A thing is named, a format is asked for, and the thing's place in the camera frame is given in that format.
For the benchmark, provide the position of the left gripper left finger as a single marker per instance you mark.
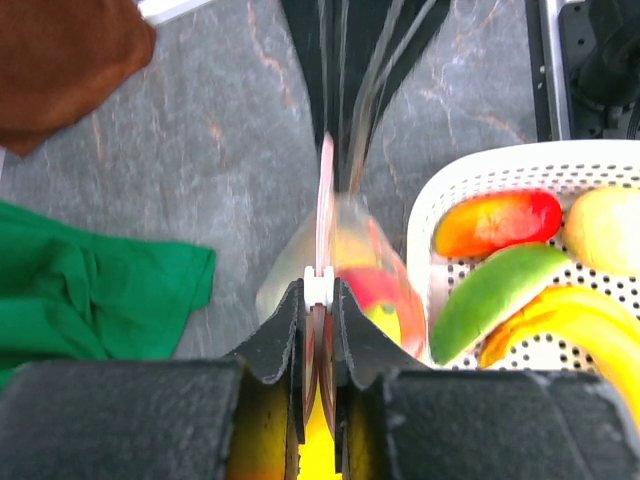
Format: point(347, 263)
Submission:
point(236, 417)

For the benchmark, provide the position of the white clothes rack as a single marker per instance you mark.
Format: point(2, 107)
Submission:
point(157, 12)

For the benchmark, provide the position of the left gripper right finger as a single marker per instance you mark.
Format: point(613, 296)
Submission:
point(398, 419)

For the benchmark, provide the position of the clear dotted zip bag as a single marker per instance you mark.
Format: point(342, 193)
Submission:
point(309, 253)

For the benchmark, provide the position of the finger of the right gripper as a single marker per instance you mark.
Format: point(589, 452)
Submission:
point(408, 27)
point(316, 31)

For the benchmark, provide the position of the brown towel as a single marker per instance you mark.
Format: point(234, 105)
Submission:
point(60, 60)

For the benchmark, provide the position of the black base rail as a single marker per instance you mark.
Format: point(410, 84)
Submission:
point(584, 58)

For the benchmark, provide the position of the single yellow banana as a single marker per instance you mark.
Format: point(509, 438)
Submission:
point(316, 459)

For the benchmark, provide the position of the green t-shirt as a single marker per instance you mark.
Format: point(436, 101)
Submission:
point(70, 294)

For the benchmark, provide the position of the red apple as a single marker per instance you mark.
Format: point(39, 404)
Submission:
point(366, 262)

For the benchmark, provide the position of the yellow banana bunch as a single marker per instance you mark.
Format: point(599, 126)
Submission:
point(606, 330)

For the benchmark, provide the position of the watermelon slice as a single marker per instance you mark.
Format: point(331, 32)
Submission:
point(490, 294)

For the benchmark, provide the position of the white perforated basket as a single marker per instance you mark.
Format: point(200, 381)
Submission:
point(566, 169)

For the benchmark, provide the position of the red orange mango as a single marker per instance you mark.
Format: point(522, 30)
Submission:
point(484, 224)

